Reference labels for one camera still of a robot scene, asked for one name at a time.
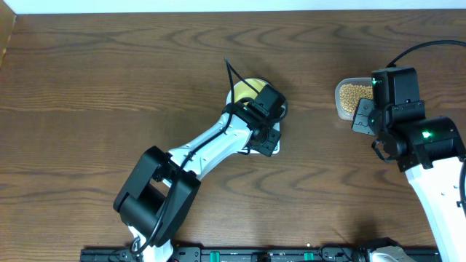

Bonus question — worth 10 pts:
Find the yellow plastic bowl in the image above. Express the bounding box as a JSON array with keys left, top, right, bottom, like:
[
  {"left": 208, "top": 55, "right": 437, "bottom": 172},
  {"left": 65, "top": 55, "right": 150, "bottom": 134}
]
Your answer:
[{"left": 234, "top": 78, "right": 268, "bottom": 102}]

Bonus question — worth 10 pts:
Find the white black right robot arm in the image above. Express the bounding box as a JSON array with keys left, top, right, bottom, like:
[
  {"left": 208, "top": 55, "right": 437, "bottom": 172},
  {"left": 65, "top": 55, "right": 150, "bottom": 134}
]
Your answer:
[{"left": 368, "top": 67, "right": 465, "bottom": 261}]

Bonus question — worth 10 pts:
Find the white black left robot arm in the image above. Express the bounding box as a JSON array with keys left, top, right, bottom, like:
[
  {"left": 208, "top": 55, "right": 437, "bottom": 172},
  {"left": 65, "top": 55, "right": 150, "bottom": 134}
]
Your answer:
[{"left": 113, "top": 84, "right": 288, "bottom": 261}]

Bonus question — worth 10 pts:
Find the white digital kitchen scale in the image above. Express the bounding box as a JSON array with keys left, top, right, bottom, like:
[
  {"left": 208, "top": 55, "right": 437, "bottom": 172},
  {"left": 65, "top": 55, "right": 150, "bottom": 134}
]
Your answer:
[{"left": 225, "top": 78, "right": 281, "bottom": 155}]

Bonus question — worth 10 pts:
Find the clear plastic soybean container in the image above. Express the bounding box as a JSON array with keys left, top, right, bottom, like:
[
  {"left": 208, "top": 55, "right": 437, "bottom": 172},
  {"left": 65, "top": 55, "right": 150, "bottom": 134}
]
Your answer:
[{"left": 335, "top": 77, "right": 374, "bottom": 120}]

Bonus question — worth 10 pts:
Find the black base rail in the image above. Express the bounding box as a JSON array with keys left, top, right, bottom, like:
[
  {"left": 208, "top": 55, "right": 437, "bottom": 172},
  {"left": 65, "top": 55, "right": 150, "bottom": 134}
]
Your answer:
[{"left": 79, "top": 247, "right": 352, "bottom": 262}]

